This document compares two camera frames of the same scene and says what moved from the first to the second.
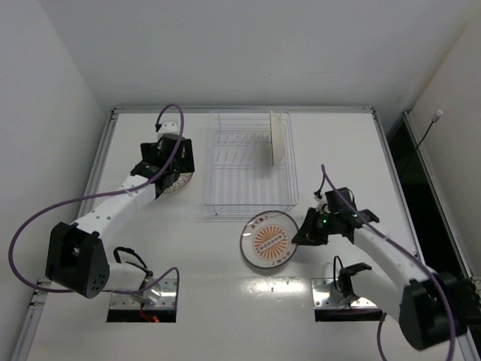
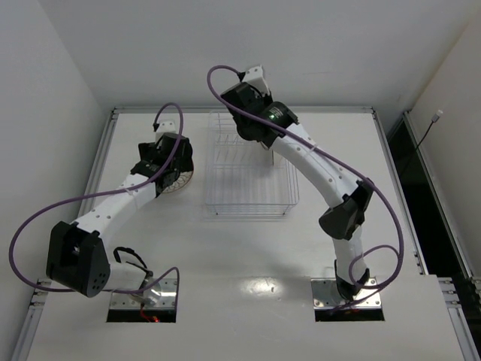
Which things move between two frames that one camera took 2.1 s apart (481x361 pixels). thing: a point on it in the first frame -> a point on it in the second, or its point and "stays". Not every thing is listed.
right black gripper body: [307, 229] -> [245, 128]
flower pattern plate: [181, 181] stays
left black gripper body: [186, 159] stays
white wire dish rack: [240, 178] stays
